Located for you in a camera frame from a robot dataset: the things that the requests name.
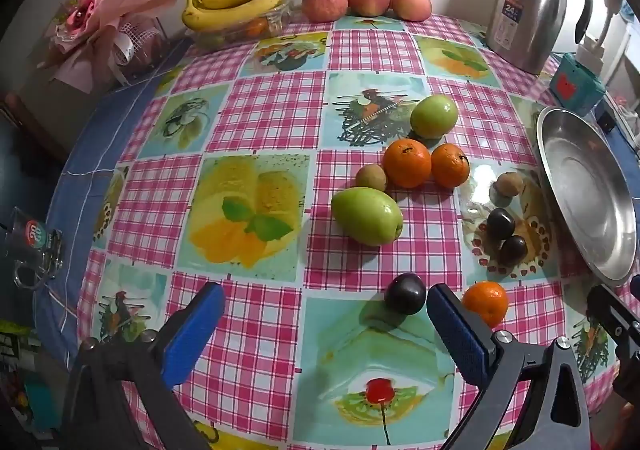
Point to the glass mug with logo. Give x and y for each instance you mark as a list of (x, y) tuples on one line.
[(35, 235)]

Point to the clear plastic fruit container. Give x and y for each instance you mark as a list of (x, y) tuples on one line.
[(220, 37)]

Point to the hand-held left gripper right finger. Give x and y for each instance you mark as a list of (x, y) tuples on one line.
[(457, 330)]

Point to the large orange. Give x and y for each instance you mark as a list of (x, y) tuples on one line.
[(406, 162)]

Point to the steel plate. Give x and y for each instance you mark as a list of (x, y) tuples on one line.
[(585, 190)]

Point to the steel thermos jug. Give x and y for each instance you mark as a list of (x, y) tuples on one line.
[(530, 5)]

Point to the orange in plastic container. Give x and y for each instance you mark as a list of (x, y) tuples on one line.
[(258, 26)]

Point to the pink flower bouquet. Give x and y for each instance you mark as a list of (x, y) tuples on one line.
[(95, 10)]

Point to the small orange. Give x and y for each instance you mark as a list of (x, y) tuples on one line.
[(485, 302), (450, 165)]

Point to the dark plum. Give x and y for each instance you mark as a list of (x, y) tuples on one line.
[(405, 294), (501, 224), (514, 250)]

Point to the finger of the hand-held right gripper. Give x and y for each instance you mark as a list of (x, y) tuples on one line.
[(612, 315)]

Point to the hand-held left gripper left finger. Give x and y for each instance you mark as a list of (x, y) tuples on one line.
[(192, 330)]

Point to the green jujube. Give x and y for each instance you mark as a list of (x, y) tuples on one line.
[(434, 116), (366, 216)]

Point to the small black box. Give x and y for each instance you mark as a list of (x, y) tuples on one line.
[(607, 119)]

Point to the teal box with red label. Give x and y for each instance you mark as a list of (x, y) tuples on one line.
[(585, 80)]

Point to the yellow banana bunch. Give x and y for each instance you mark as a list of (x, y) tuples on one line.
[(235, 12)]

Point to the pink checked fruit tablecloth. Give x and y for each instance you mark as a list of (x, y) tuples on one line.
[(270, 120)]

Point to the small brown fruit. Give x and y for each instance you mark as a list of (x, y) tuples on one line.
[(509, 185), (371, 177)]

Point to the blue cloth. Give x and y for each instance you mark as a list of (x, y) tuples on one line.
[(85, 165)]

